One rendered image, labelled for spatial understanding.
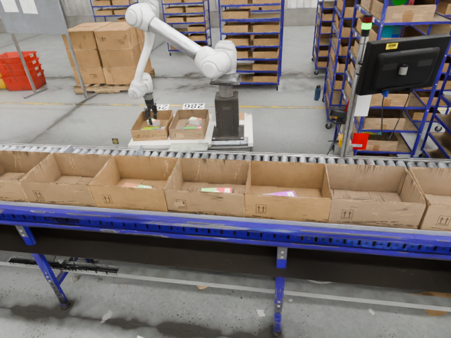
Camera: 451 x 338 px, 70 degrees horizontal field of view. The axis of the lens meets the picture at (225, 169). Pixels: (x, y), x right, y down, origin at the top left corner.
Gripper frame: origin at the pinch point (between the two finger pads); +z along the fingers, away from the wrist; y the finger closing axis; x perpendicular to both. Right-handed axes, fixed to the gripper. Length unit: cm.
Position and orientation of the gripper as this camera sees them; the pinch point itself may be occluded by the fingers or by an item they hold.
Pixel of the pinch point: (153, 120)
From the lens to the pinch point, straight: 290.6
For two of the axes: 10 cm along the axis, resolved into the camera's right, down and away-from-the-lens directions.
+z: 0.5, 8.3, 5.6
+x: 8.6, 2.4, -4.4
